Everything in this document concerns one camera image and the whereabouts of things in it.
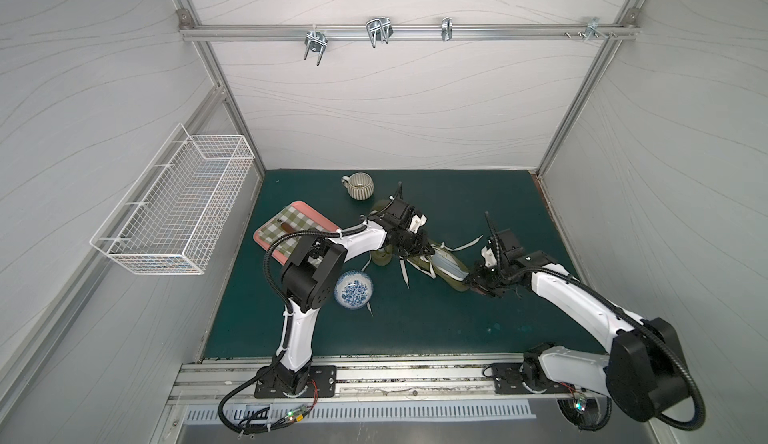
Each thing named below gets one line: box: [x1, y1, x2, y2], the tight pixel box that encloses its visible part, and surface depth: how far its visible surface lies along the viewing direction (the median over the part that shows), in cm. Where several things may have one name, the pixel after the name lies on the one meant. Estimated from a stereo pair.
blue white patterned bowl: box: [334, 270, 374, 310], surface depth 89 cm
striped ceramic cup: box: [341, 172, 374, 200], surface depth 110 cm
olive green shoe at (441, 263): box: [399, 235, 484, 292], surface depth 92 cm
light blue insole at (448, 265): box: [432, 250, 469, 281], surface depth 93 cm
